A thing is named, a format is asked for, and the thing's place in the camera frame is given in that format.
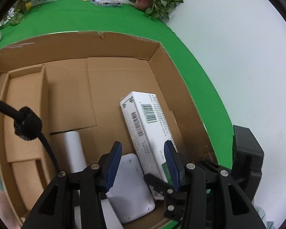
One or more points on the large brown cardboard box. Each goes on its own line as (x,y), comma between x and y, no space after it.
(76,81)

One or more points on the green table cloth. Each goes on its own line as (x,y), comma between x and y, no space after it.
(75,15)

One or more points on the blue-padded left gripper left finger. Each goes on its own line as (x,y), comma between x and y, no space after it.
(109,164)

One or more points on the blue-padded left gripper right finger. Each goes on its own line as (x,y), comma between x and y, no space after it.
(175,166)

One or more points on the black camera box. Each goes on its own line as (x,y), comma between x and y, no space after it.
(247,160)

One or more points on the patterned tissue packet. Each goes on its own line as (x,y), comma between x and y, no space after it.
(107,3)

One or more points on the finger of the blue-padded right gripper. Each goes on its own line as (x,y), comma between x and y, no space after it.
(157,184)

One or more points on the small brown cardboard tray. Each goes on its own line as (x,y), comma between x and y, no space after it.
(25,167)

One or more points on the white green carton box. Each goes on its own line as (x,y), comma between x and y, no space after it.
(151,123)

